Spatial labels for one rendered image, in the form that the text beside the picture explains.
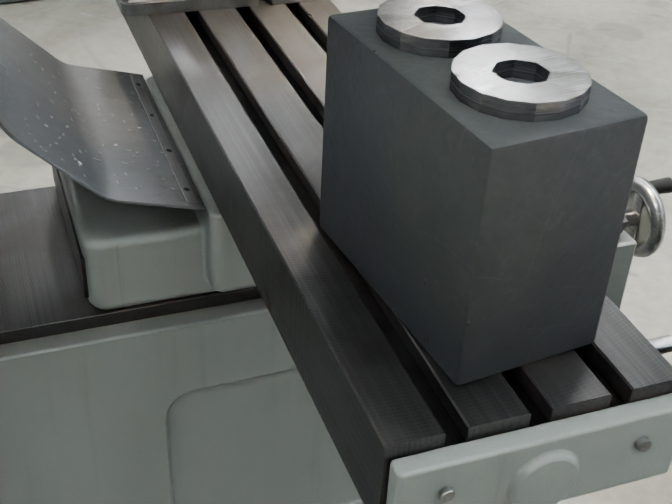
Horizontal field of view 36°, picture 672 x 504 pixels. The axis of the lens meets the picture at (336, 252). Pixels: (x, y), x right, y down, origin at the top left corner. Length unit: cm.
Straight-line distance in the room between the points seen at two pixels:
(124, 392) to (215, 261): 19
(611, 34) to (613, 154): 336
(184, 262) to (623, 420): 52
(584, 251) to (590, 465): 15
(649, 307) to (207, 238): 164
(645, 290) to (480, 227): 198
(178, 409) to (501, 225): 64
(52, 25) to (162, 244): 284
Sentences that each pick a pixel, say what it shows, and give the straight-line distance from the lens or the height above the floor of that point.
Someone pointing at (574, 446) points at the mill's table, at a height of 96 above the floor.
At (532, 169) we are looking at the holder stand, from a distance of 64.
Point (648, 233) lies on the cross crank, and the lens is 151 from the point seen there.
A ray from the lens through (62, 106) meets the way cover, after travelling 114.
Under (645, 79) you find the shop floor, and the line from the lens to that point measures 370.
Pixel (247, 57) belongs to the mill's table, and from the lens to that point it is 116.
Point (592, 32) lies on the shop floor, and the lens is 402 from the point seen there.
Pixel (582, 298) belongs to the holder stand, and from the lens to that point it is 74.
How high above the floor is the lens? 146
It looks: 35 degrees down
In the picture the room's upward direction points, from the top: 3 degrees clockwise
